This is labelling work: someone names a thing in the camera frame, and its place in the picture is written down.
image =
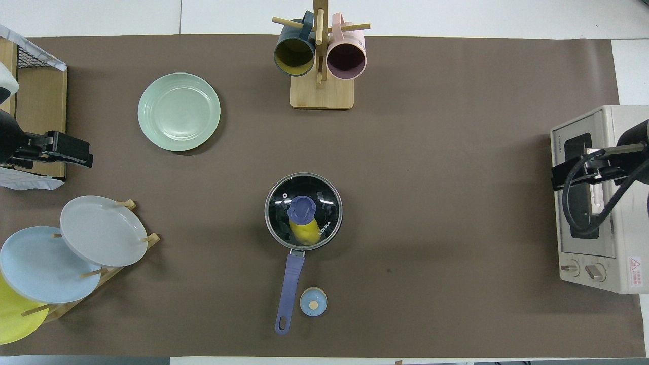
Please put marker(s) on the dark teal mug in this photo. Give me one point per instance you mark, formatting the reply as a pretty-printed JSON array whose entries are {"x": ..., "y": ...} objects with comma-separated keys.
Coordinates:
[{"x": 294, "y": 56}]

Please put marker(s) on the dark blue saucepan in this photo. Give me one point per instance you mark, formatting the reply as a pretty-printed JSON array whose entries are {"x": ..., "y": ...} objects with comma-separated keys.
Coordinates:
[{"x": 291, "y": 289}]

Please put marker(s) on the light green plate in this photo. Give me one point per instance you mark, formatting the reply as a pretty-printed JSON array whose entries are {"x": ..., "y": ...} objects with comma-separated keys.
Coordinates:
[{"x": 178, "y": 111}]

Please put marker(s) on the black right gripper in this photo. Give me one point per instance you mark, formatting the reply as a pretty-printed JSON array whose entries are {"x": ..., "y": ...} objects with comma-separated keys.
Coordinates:
[{"x": 636, "y": 157}]

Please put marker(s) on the wooden mug tree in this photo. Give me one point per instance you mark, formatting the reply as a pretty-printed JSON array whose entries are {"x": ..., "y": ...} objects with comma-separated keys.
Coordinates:
[{"x": 322, "y": 94}]

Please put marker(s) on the wooden plate rack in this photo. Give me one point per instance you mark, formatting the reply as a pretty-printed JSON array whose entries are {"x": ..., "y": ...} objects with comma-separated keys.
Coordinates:
[{"x": 101, "y": 271}]

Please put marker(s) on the brown table mat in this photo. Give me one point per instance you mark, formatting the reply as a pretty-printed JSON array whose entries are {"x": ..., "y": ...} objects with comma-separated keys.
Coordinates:
[{"x": 431, "y": 203}]

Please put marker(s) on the light blue plate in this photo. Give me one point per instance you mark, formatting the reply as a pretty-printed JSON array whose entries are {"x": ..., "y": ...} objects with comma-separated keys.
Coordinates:
[{"x": 40, "y": 266}]

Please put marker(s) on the grey plate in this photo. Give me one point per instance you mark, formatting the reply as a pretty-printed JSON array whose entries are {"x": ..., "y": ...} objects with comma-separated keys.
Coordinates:
[{"x": 104, "y": 230}]

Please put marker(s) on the cream toaster oven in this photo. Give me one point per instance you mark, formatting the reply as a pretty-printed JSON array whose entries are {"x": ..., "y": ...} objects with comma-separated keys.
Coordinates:
[{"x": 593, "y": 253}]

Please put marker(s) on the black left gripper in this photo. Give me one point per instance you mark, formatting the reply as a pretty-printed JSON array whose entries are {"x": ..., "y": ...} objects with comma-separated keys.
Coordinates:
[{"x": 11, "y": 137}]

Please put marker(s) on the wooden boards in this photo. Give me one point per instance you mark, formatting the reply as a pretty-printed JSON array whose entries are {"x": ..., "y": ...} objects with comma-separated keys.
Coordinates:
[{"x": 43, "y": 106}]

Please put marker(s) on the yellow plate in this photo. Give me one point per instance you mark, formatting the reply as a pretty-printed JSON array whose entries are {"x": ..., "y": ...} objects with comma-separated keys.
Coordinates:
[{"x": 15, "y": 319}]

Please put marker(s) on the glass lid with blue knob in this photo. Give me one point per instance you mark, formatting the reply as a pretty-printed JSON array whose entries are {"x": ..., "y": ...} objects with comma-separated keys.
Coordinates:
[{"x": 302, "y": 209}]

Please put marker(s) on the pink ribbed mug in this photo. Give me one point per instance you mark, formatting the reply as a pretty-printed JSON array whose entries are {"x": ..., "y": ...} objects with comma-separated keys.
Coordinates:
[{"x": 346, "y": 61}]

